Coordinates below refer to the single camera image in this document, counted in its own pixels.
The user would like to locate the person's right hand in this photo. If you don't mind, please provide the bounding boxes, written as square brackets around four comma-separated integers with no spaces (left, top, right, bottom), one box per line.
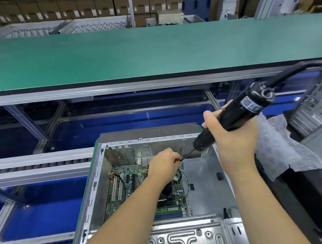
[202,105,264,177]

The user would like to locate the person's left hand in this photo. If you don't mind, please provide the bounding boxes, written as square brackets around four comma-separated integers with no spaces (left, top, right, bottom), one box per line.
[144,147,185,192]

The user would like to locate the metal heatsink cooler fan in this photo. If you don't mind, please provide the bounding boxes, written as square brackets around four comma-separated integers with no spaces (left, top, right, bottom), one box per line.
[157,171,186,204]

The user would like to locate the black electric screwdriver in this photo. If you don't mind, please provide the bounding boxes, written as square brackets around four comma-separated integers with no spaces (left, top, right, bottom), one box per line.
[176,78,281,160]

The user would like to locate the green motherboard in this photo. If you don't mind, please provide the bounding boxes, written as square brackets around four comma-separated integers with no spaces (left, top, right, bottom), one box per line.
[100,158,195,225]

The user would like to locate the black and silver computer case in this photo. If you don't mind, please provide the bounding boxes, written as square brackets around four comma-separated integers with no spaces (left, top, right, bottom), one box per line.
[59,119,252,244]

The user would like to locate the person's right forearm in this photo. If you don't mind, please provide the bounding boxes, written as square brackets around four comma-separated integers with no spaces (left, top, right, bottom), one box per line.
[229,159,311,244]

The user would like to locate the person's left forearm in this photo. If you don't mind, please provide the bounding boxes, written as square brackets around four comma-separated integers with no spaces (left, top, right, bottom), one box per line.
[63,179,175,244]

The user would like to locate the grey computer tower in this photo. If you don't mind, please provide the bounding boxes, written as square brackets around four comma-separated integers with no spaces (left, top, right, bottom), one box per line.
[285,66,322,139]

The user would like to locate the white bubble wrap bag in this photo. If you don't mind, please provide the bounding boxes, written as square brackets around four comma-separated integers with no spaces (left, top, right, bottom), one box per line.
[251,110,322,183]

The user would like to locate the green conveyor belt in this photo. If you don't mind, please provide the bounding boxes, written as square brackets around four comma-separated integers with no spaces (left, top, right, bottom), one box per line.
[0,12,322,94]

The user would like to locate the stack of cardboard boxes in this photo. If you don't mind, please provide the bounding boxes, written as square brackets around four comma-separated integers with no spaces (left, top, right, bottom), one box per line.
[0,0,190,38]

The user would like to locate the aluminium roller conveyor rail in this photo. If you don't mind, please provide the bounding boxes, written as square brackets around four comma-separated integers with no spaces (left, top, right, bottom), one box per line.
[0,147,99,190]

